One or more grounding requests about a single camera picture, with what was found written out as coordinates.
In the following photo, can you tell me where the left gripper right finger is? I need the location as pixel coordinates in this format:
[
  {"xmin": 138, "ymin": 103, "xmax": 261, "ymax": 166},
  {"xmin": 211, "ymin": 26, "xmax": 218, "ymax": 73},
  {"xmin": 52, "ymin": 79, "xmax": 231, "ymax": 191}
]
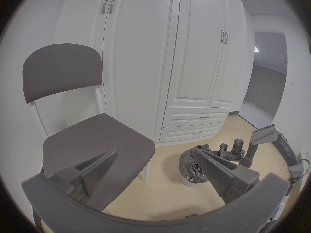
[{"xmin": 193, "ymin": 149, "xmax": 261, "ymax": 198}]

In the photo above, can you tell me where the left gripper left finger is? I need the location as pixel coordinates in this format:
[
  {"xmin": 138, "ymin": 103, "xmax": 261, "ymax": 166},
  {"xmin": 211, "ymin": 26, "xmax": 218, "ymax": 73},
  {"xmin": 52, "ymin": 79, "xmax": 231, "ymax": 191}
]
[{"xmin": 49, "ymin": 148, "xmax": 119, "ymax": 204}]

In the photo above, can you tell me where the black plastic bag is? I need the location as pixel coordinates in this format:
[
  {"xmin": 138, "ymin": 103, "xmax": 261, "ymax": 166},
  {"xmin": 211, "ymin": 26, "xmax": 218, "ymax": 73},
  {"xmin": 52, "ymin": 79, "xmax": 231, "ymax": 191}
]
[{"xmin": 179, "ymin": 144, "xmax": 214, "ymax": 183}]

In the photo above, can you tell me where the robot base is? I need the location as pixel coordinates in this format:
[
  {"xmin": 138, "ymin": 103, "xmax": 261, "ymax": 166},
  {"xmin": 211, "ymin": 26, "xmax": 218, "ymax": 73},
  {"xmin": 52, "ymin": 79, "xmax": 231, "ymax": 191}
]
[{"xmin": 264, "ymin": 179, "xmax": 306, "ymax": 233}]

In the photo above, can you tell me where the white trash bin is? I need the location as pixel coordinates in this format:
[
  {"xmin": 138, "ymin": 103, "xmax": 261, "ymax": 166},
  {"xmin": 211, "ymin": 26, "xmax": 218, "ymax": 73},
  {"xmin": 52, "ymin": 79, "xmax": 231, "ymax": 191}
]
[{"xmin": 180, "ymin": 174, "xmax": 210, "ymax": 187}]

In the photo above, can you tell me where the white chair dark grey seat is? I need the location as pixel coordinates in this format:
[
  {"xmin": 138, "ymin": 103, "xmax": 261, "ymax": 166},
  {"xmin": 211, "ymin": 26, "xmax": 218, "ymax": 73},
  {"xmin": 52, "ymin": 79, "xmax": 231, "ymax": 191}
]
[{"xmin": 22, "ymin": 43, "xmax": 156, "ymax": 230}]

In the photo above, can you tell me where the grey curtain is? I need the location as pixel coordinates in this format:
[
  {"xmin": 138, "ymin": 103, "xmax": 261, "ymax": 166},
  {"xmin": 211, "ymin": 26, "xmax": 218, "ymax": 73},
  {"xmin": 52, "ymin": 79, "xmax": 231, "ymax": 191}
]
[{"xmin": 244, "ymin": 65, "xmax": 287, "ymax": 117}]

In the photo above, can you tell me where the white wardrobe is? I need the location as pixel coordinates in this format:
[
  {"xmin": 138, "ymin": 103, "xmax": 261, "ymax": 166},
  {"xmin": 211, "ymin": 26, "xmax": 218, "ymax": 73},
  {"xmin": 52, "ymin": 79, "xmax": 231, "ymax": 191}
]
[{"xmin": 53, "ymin": 0, "xmax": 254, "ymax": 147}]

